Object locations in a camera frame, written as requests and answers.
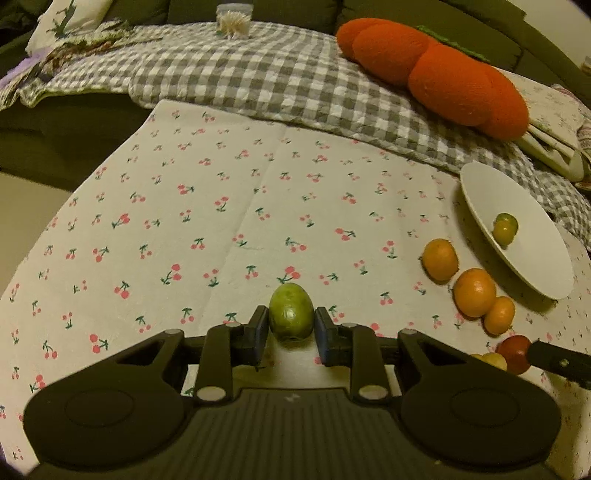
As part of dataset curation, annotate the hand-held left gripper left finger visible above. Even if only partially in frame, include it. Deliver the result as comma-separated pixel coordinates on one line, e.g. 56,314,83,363
112,307,271,402

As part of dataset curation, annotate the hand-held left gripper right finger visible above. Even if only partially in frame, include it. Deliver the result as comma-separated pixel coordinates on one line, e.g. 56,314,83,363
314,307,468,402

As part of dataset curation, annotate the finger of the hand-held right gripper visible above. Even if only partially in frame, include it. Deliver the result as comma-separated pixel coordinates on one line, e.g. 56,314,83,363
526,340,591,391

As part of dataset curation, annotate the green oval fruit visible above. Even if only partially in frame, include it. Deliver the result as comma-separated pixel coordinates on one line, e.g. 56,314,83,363
269,283,315,343

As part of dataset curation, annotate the red tomato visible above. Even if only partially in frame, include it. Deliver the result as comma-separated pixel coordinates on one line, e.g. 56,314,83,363
496,335,532,376

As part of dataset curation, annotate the small yellow fruit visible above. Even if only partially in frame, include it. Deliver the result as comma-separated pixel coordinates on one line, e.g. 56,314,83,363
470,352,508,372

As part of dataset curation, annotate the large orange mandarin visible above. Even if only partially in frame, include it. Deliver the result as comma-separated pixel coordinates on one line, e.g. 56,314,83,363
453,268,498,319

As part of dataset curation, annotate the green-yellow round fruit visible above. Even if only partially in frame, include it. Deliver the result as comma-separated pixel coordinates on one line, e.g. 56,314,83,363
491,212,519,247

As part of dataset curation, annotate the white ribbed plate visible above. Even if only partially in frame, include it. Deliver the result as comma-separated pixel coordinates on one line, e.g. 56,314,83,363
460,161,574,301

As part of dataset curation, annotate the cherry print tablecloth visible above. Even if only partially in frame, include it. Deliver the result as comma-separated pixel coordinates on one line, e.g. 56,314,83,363
0,98,591,480

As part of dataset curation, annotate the folded beige cloth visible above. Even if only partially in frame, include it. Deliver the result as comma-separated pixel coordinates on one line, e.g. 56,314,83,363
515,124,586,182

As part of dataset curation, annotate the folded floral sheet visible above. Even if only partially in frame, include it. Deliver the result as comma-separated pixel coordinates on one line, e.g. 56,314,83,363
501,69,587,153

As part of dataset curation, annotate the grey checkered blanket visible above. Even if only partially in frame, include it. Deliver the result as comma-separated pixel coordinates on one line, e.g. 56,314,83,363
0,21,591,259

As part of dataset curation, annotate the dark green sofa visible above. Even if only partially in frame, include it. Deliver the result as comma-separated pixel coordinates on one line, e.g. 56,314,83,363
0,0,591,195

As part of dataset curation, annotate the orange pumpkin cushion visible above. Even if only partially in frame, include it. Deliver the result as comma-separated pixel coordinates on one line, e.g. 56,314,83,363
335,18,529,140

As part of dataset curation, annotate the clear toothpick jar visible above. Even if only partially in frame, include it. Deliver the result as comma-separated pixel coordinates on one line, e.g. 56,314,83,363
216,4,254,38

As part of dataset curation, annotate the floral quilted cloth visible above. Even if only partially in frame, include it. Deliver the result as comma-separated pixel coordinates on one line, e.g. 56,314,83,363
0,18,134,112

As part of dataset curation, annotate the white embroidered pillow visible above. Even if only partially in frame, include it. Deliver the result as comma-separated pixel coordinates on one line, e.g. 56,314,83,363
25,0,114,54

